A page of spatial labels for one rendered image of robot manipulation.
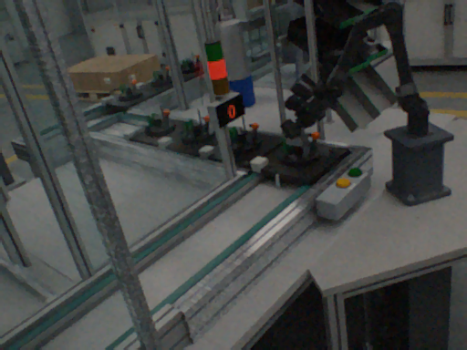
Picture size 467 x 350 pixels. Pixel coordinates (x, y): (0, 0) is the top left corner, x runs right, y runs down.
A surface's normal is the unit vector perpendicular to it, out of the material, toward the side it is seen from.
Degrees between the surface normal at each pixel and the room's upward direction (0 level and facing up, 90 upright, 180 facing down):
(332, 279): 0
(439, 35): 90
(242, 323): 0
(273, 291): 0
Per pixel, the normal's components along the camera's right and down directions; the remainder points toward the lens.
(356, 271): -0.17, -0.88
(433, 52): -0.52, 0.47
